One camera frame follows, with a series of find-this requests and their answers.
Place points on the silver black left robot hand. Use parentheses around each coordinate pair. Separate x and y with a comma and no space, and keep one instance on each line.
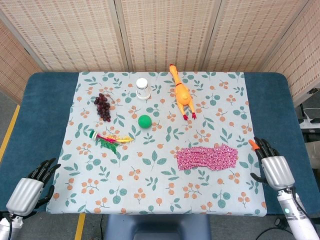
(25,193)

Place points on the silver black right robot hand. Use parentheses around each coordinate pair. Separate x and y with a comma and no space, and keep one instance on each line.
(277,172)

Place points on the pink knitted cloth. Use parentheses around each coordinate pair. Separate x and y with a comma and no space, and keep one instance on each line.
(207,157)

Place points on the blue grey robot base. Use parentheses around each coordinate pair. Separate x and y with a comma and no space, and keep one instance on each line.
(157,227)

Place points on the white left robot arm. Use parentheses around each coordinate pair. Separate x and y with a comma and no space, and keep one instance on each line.
(8,227)

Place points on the white power strip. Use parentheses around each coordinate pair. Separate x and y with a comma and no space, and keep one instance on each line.
(311,123)

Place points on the blue table cover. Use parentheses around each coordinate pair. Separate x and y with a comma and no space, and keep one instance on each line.
(32,120)

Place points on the colourful feather shuttlecock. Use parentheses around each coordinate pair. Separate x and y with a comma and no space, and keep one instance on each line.
(110,141)

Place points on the dark purple grape bunch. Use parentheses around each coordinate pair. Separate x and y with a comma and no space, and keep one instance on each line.
(103,108)

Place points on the woven bamboo screen panel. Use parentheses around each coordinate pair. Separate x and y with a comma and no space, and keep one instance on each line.
(252,35)
(65,35)
(167,35)
(297,55)
(15,65)

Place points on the yellow rubber chicken toy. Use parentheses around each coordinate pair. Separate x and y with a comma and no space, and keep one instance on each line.
(183,95)

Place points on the floral print tablecloth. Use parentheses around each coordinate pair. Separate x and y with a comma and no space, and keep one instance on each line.
(155,155)

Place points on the green ball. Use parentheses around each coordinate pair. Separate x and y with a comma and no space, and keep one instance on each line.
(144,121)

